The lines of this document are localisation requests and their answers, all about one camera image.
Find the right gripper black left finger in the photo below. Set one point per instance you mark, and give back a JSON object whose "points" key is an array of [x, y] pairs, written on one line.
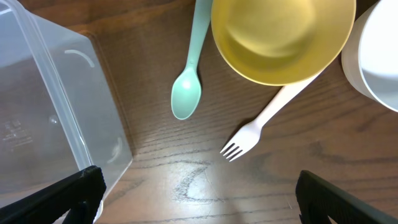
{"points": [[78, 197]]}

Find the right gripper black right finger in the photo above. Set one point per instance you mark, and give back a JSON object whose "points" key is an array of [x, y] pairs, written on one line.
{"points": [[321, 202]]}

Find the grey plastic bowl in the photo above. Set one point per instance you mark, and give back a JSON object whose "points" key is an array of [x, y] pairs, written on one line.
{"points": [[369, 58]]}

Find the yellow plastic bowl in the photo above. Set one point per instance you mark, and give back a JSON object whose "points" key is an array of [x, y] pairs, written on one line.
{"points": [[281, 42]]}

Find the clear plastic container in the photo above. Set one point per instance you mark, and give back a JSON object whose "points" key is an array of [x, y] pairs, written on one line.
{"points": [[58, 115]]}

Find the pink plastic fork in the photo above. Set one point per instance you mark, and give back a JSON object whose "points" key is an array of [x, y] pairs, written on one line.
{"points": [[249, 134]]}

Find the mint green plastic spoon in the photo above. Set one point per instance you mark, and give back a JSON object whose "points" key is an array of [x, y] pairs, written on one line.
{"points": [[186, 90]]}

